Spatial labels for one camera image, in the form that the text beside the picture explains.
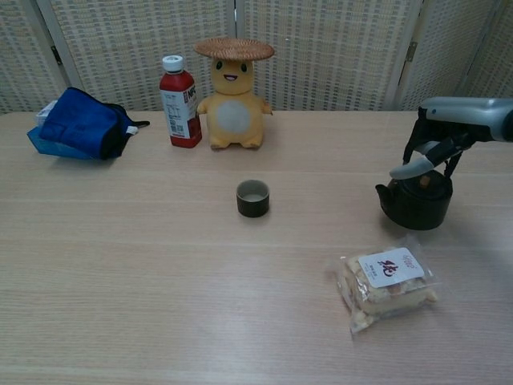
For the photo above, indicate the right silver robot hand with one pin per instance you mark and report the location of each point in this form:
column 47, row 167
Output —
column 465, row 114

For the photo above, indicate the black cast iron teapot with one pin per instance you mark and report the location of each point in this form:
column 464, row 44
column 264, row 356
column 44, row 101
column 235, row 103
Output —
column 417, row 208

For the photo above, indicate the small dark ceramic cup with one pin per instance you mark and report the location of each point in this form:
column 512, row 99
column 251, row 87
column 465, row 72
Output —
column 252, row 208

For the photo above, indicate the metal screen hinge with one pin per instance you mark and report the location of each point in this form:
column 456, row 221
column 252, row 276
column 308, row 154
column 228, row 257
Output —
column 410, row 51
column 56, row 55

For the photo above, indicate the woven folding screen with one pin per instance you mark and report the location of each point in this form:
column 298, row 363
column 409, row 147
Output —
column 328, row 48

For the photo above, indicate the clear bag of snacks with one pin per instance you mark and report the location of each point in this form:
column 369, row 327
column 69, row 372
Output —
column 384, row 294

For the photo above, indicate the yellow plush toy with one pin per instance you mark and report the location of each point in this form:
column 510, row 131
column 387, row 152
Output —
column 234, row 116

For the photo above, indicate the round woven rattan hat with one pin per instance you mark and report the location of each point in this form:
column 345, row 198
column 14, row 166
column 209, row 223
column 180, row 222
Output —
column 234, row 49

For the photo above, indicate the red juice bottle white cap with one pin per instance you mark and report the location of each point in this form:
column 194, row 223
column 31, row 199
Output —
column 180, row 116

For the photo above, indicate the blue fabric pouch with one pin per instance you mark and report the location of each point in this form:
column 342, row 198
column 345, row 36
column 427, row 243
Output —
column 80, row 120

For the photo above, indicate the light blue tissue box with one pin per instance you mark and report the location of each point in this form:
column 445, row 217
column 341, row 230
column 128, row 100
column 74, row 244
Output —
column 44, row 145

